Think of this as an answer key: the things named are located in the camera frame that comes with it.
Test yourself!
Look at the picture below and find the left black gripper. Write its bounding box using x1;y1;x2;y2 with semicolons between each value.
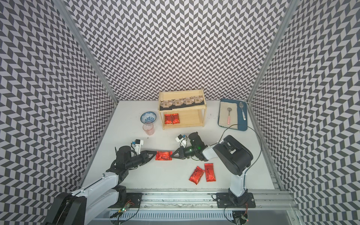
126;150;158;170

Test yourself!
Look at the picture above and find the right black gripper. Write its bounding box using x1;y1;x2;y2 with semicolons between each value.
170;146;198;160

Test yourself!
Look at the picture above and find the red tea bag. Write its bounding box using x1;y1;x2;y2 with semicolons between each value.
189;166;205;185
172;113;180;124
204;163;216;182
156;151;173;161
164;114;173;124

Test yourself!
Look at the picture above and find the black floral tea bag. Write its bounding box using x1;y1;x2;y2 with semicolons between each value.
159;100;173;111
172;98;184;109
183;97;195;107
194;96;205;106

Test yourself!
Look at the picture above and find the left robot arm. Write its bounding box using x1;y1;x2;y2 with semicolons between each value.
43;146;157;225

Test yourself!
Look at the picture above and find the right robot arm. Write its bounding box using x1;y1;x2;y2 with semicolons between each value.
171;132;254;198

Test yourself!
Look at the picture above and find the wooden two-tier shelf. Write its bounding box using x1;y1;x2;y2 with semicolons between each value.
157;89;207;130

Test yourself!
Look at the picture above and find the pink transparent cup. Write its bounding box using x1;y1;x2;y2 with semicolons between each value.
142;122;155;136

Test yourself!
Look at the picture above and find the blue white ceramic bowl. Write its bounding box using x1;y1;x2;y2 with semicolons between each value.
140;112;157;124

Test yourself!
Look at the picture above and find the teal tray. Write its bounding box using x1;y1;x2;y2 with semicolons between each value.
218;98;248;131

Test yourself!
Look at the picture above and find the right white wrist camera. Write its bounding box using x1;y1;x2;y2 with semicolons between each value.
175;135;187;148

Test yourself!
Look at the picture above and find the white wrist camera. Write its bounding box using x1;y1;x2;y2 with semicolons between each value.
175;135;187;148
131;139;143;155

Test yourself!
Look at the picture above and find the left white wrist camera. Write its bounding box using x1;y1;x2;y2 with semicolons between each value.
131;139;143;155

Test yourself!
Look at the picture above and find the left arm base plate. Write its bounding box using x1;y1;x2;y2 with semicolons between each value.
109;192;143;209

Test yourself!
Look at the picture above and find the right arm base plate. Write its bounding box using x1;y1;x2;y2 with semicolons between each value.
215;192;256;209

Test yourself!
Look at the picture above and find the pink handled spoon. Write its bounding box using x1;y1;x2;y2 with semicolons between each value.
227;107;232;125

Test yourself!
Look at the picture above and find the white handled spoon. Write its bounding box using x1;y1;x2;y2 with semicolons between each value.
239;102;247;121

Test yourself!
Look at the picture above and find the aluminium front rail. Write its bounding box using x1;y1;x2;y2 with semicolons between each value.
60;189;296;213

